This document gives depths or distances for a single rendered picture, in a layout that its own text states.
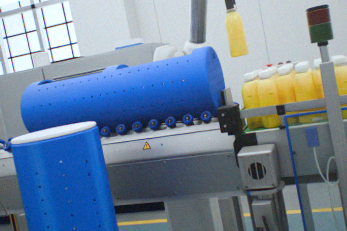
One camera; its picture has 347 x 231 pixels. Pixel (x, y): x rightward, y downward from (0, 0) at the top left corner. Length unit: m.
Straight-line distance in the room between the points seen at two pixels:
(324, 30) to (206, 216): 1.49
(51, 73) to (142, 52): 0.90
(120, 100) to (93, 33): 3.11
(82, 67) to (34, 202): 2.43
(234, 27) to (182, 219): 1.28
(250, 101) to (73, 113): 0.76
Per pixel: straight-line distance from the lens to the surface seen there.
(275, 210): 1.37
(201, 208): 2.41
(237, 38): 1.60
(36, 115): 1.89
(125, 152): 1.71
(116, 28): 4.61
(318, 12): 1.23
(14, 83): 4.11
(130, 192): 1.81
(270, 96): 1.44
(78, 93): 1.77
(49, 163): 1.32
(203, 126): 1.59
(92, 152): 1.36
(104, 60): 3.59
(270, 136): 1.43
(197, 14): 2.33
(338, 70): 1.44
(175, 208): 2.46
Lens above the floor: 1.15
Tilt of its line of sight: 4 degrees down
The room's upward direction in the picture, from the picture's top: 11 degrees counter-clockwise
